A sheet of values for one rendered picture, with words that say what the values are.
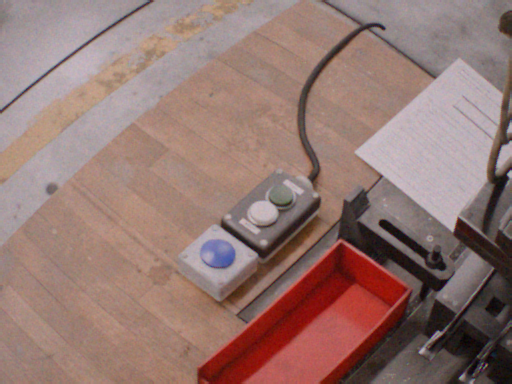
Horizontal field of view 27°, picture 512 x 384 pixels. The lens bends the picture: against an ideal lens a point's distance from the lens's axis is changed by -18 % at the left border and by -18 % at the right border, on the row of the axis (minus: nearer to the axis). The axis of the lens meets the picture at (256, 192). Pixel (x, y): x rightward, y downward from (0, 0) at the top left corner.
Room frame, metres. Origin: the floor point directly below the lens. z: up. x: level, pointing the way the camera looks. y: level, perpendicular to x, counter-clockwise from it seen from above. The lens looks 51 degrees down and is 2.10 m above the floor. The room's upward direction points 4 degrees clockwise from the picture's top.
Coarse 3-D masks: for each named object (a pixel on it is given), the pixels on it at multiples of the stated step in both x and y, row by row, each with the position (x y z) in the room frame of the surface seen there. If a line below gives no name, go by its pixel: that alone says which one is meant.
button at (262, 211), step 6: (258, 204) 0.92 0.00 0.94; (264, 204) 0.92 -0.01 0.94; (270, 204) 0.92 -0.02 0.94; (252, 210) 0.91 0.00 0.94; (258, 210) 0.91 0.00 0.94; (264, 210) 0.91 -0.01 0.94; (270, 210) 0.91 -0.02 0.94; (252, 216) 0.90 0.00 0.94; (258, 216) 0.90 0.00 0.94; (264, 216) 0.90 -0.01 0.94; (270, 216) 0.90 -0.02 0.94; (258, 222) 0.90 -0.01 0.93; (264, 222) 0.90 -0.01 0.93
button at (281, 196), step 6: (276, 186) 0.95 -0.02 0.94; (282, 186) 0.95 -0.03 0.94; (270, 192) 0.94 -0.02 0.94; (276, 192) 0.94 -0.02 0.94; (282, 192) 0.94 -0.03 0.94; (288, 192) 0.94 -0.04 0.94; (270, 198) 0.93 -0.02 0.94; (276, 198) 0.93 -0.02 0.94; (282, 198) 0.93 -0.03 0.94; (288, 198) 0.93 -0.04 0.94; (276, 204) 0.92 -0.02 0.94; (282, 204) 0.92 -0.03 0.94; (288, 204) 0.93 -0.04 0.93
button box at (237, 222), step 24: (336, 48) 1.24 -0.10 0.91; (312, 72) 1.18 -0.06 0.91; (264, 192) 0.95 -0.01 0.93; (312, 192) 0.95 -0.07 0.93; (240, 216) 0.91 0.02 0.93; (288, 216) 0.91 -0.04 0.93; (312, 216) 0.94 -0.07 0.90; (240, 240) 0.88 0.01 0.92; (264, 240) 0.88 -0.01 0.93; (288, 240) 0.90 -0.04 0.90
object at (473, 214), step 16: (480, 192) 0.80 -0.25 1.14; (496, 192) 0.80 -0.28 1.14; (464, 208) 0.77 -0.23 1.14; (480, 208) 0.78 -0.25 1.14; (496, 208) 0.78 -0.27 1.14; (464, 224) 0.76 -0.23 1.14; (480, 224) 0.75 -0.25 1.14; (496, 224) 0.75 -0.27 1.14; (464, 240) 0.75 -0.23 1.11; (480, 240) 0.74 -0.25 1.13; (496, 240) 0.71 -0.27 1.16; (480, 256) 0.73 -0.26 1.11; (496, 256) 0.72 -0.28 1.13
